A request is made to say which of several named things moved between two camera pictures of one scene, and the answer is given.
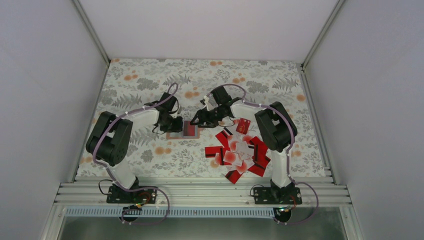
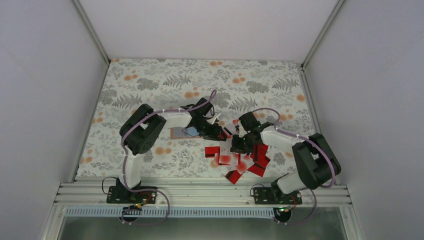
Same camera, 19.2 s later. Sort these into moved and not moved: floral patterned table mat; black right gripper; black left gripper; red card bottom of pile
Moved: black right gripper; black left gripper
Not moved: floral patterned table mat; red card bottom of pile
